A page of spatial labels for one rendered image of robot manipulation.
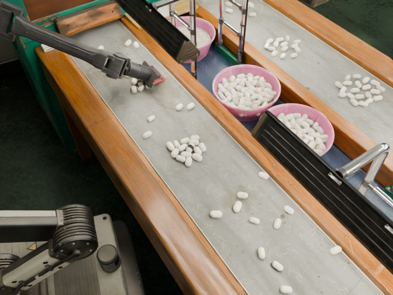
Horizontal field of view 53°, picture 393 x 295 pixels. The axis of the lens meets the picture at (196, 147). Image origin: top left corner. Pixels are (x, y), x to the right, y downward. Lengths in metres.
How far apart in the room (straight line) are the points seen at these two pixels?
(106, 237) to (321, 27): 1.31
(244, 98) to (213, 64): 0.32
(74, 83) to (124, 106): 0.24
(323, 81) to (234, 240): 0.81
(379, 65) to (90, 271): 1.38
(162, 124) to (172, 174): 0.23
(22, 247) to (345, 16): 2.95
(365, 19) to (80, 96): 2.60
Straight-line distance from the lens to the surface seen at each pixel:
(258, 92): 1.59
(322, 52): 1.85
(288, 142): 0.95
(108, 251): 1.41
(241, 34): 1.69
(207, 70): 1.79
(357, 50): 1.86
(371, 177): 1.07
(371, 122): 1.58
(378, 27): 3.56
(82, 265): 1.50
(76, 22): 1.89
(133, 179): 1.29
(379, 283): 1.20
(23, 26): 1.45
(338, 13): 3.62
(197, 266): 1.12
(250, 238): 1.19
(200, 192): 1.27
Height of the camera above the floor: 1.80
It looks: 50 degrees down
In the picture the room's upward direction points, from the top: 1 degrees counter-clockwise
